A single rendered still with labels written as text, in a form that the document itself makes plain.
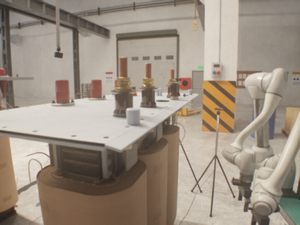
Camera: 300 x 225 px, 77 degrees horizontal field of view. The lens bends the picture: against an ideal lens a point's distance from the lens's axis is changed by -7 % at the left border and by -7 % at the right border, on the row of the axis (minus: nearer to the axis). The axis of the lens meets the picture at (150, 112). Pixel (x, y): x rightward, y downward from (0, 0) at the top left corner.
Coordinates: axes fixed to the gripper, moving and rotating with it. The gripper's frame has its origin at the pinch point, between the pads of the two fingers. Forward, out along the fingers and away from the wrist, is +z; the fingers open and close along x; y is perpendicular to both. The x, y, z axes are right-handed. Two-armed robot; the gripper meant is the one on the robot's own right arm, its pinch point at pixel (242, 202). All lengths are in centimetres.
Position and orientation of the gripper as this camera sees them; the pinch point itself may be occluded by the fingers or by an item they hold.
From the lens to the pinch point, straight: 158.5
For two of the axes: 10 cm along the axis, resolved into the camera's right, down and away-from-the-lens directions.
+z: 0.0, 9.9, 1.6
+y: 9.9, 0.2, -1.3
